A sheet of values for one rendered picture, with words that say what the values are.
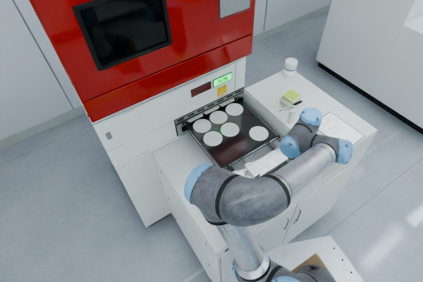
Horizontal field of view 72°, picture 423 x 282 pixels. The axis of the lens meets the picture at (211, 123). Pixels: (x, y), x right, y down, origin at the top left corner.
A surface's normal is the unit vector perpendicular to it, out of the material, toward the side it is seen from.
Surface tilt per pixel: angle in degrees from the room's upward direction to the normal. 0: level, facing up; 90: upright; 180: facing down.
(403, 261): 0
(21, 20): 90
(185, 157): 0
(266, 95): 0
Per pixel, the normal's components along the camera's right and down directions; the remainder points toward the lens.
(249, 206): -0.01, -0.04
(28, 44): 0.55, 0.61
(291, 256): -0.04, -0.67
